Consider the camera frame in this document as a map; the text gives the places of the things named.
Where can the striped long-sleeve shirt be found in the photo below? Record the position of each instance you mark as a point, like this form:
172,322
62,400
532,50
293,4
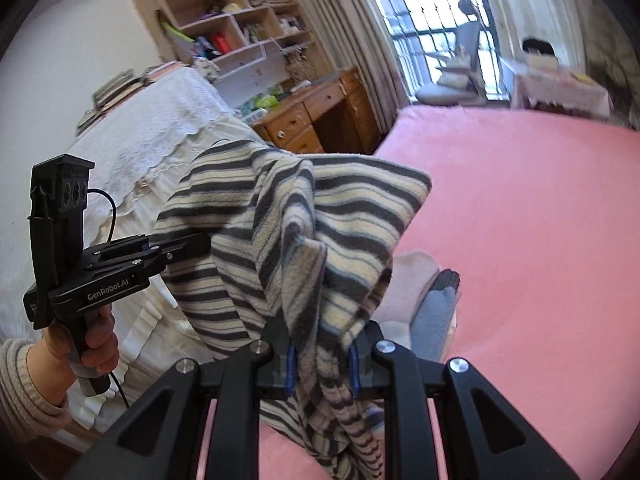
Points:
280,220

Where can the person's left forearm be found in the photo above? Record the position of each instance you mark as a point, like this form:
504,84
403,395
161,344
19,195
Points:
25,385

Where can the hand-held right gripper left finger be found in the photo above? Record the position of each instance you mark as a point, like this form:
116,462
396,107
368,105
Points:
291,367

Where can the pink fleece bed sheet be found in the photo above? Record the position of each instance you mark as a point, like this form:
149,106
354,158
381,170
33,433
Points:
525,235

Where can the stack of folded clothes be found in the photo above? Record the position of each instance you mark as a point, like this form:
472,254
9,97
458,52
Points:
425,305

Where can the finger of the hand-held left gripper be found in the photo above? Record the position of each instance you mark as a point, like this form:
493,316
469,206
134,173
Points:
120,245
185,247

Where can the wooden desk with drawers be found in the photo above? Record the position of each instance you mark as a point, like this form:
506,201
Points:
325,110

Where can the person's left hand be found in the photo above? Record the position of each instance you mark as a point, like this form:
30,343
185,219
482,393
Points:
102,345

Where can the window with metal grille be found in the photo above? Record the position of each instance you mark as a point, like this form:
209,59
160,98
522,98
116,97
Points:
430,5

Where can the small table with floral cloth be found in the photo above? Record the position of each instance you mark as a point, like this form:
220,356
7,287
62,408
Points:
560,90

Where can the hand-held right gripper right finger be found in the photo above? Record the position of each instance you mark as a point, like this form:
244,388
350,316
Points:
355,370

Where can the black pouch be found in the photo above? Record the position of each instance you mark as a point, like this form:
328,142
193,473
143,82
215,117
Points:
537,45

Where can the wooden bookshelf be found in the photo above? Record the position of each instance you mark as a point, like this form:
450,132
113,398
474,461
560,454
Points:
225,15

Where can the grey office chair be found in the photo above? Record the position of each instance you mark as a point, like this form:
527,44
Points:
460,75

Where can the stack of books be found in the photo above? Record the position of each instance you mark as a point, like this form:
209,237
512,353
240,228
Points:
125,90

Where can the beige striped curtain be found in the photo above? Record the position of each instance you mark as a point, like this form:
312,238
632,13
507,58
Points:
340,25

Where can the white sheer curtain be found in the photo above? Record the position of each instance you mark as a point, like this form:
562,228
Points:
560,5

